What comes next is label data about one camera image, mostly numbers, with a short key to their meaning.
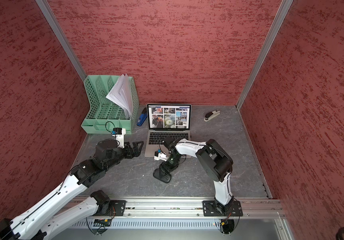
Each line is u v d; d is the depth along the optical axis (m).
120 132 0.64
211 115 1.10
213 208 0.74
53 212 0.44
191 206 0.76
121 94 0.90
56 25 0.77
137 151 0.64
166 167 0.77
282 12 0.73
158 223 0.78
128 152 0.63
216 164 0.50
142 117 1.09
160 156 0.82
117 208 0.74
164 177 0.80
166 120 1.01
